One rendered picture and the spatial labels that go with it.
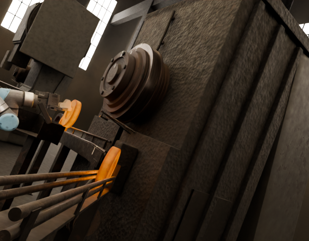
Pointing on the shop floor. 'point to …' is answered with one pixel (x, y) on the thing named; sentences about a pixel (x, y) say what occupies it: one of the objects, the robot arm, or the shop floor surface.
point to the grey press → (49, 49)
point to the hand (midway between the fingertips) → (72, 110)
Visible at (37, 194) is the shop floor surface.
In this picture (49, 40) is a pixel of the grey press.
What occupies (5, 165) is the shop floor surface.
